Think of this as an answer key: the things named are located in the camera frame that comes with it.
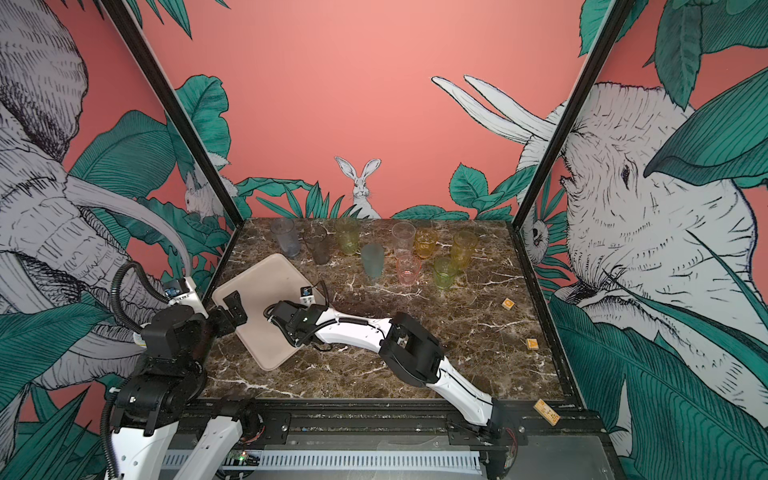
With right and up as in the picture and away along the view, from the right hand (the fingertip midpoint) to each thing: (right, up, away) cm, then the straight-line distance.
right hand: (301, 327), depth 87 cm
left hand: (-12, +13, -22) cm, 28 cm away
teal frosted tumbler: (+20, +20, +18) cm, 33 cm away
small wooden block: (+66, +5, +11) cm, 67 cm away
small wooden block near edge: (+70, -5, +1) cm, 70 cm away
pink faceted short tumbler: (+33, +16, +19) cm, 41 cm away
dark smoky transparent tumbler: (0, +27, +20) cm, 33 cm away
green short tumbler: (+46, +16, +17) cm, 52 cm away
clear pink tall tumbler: (+31, +30, +27) cm, 51 cm away
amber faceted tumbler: (+40, +26, +27) cm, 55 cm away
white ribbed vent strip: (+15, -28, -17) cm, 36 cm away
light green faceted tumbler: (+11, +30, +20) cm, 37 cm away
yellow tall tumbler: (+52, +20, +16) cm, 58 cm away
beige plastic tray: (-16, +12, +18) cm, 27 cm away
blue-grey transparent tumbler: (-10, +28, +18) cm, 35 cm away
